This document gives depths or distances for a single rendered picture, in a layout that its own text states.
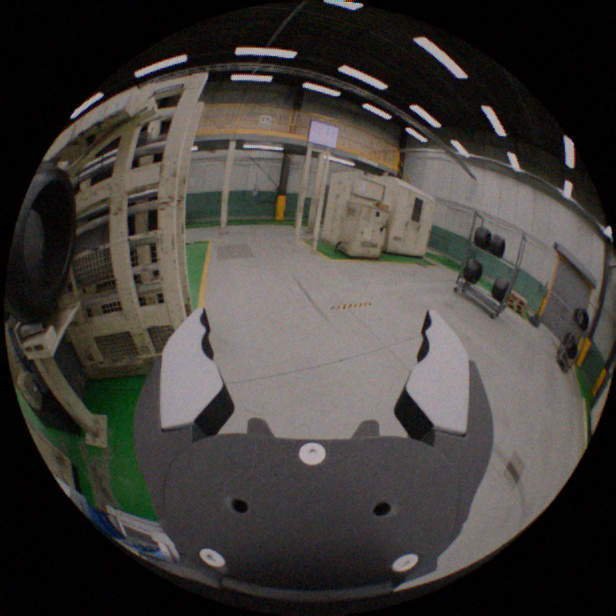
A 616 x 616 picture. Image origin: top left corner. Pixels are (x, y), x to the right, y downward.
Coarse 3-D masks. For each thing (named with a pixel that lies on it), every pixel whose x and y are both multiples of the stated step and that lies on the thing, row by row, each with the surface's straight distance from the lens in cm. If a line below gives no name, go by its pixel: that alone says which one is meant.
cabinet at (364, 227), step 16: (352, 208) 449; (368, 208) 442; (352, 224) 442; (368, 224) 449; (384, 224) 480; (352, 240) 438; (368, 240) 458; (384, 240) 492; (352, 256) 447; (368, 256) 473
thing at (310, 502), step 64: (192, 448) 6; (256, 448) 5; (320, 448) 5; (384, 448) 5; (192, 512) 6; (256, 512) 5; (320, 512) 5; (384, 512) 5; (448, 512) 6; (256, 576) 5; (320, 576) 5; (384, 576) 6
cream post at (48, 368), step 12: (36, 360) 136; (48, 360) 135; (48, 372) 133; (60, 372) 142; (48, 384) 144; (60, 384) 140; (60, 396) 143; (72, 396) 148; (72, 408) 146; (84, 408) 157; (84, 420) 154; (96, 420) 166; (96, 432) 163
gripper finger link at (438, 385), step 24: (432, 312) 12; (432, 336) 10; (456, 336) 11; (432, 360) 9; (456, 360) 9; (408, 384) 7; (432, 384) 8; (456, 384) 8; (408, 408) 7; (432, 408) 7; (456, 408) 7; (408, 432) 8; (456, 432) 7
